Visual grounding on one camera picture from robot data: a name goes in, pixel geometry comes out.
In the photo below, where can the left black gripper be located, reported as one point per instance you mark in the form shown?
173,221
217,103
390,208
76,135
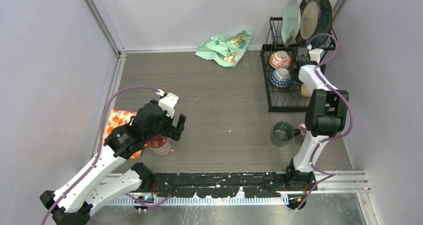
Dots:
174,131

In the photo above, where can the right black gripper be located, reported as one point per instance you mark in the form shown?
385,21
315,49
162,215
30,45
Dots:
297,80

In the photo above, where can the orange coral pattern bowl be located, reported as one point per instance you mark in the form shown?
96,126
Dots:
280,59

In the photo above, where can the white ceramic bowl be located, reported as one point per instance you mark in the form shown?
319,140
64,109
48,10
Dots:
305,92

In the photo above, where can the mint green flower plate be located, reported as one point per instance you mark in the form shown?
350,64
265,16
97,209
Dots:
291,21

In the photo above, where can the black rimmed cream plate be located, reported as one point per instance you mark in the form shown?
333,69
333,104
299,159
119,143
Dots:
310,15

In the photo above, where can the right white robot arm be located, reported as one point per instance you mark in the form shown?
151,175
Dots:
325,116

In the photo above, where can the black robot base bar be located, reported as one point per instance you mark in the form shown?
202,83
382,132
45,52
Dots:
226,185

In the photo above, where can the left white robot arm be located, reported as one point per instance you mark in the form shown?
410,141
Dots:
80,198

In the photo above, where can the pink glass mug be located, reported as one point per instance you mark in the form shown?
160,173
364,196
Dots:
160,145

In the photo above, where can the orange floral cloth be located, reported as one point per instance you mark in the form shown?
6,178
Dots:
119,118

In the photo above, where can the pale pink mug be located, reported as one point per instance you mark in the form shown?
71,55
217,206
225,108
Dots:
303,130

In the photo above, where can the mint green cartoon cloth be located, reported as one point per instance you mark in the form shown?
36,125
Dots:
225,51

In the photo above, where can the dark green mug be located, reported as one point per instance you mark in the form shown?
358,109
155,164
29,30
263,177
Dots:
282,132

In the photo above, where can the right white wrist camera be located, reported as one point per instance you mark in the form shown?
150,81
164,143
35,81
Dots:
314,53

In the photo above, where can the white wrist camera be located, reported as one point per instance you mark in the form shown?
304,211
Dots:
314,53
168,102

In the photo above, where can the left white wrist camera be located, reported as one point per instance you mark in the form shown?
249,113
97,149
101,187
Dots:
168,102

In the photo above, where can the black wire dish rack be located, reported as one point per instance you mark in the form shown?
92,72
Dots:
280,100

